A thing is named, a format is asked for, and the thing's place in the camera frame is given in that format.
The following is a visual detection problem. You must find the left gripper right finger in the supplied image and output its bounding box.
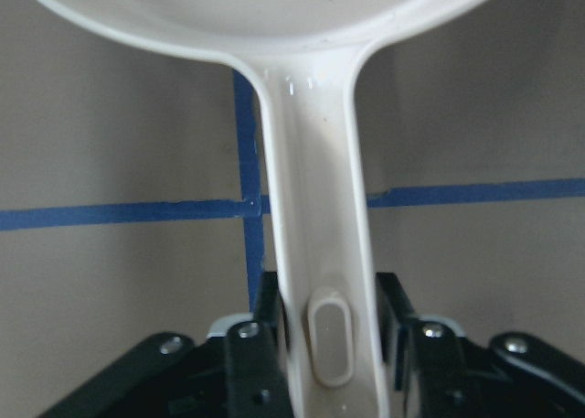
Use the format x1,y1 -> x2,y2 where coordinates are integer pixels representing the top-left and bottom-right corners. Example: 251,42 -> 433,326
375,273 -> 584,417

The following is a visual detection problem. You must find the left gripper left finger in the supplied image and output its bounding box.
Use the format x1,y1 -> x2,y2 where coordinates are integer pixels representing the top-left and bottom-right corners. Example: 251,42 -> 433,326
42,272 -> 293,417

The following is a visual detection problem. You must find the white plastic dustpan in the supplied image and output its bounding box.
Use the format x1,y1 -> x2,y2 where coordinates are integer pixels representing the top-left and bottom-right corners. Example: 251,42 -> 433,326
38,0 -> 486,417

